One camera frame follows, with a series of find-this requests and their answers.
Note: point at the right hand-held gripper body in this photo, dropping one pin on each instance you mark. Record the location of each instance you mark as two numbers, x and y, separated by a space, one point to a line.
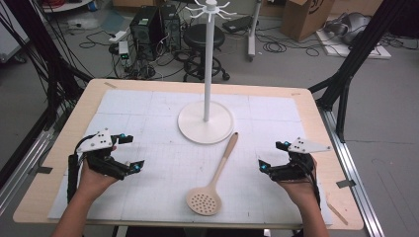
301 164

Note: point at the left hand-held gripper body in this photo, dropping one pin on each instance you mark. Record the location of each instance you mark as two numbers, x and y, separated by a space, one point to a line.
99 141

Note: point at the beige slotted spoon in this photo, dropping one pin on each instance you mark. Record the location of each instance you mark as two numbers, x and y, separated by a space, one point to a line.
204 199

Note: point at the white utensil stand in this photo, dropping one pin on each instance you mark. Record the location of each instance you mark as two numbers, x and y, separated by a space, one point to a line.
206 123

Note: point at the person's right hand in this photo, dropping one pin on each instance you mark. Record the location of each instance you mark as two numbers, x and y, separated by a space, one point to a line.
301 191

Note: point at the person's left hand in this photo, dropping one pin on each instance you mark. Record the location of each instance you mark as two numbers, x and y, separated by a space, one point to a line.
94 184

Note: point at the white gridded mat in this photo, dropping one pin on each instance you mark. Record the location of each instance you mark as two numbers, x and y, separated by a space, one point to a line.
171 177

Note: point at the grey tape piece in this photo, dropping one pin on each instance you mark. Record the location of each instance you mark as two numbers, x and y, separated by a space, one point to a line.
346 183

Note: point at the beige tape strip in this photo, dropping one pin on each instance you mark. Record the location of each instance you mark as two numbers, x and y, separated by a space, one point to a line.
110 85

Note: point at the black tape piece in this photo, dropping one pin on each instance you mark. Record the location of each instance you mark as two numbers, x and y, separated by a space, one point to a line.
44 170

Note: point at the white power adapter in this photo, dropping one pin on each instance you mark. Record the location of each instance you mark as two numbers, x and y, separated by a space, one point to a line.
123 47

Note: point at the white power strip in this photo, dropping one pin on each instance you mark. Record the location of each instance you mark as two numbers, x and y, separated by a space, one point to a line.
118 36

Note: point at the black computer tower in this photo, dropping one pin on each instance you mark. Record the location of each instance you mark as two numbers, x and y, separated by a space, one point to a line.
145 31
171 26

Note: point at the white flat board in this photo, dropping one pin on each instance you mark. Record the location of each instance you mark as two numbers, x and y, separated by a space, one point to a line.
355 51

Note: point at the white rolling stand pole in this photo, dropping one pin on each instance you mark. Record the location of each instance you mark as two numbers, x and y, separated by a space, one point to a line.
253 29

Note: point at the black round stool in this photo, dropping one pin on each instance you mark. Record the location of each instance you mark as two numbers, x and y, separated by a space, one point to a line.
204 38

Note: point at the brown cardboard box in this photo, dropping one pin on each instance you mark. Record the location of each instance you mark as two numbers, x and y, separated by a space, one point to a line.
306 18

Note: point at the black flat case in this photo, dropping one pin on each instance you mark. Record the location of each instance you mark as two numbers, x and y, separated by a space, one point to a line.
237 23

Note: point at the grey headset device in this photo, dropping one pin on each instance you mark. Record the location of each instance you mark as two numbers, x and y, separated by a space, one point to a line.
351 26

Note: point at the white round table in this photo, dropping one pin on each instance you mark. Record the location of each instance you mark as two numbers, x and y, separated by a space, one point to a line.
66 6

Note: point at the aluminium rail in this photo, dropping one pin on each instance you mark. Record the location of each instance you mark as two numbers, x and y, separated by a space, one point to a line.
23 171
354 171

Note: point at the black metal frame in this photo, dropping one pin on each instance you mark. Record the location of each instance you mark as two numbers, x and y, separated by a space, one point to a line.
355 59
49 65

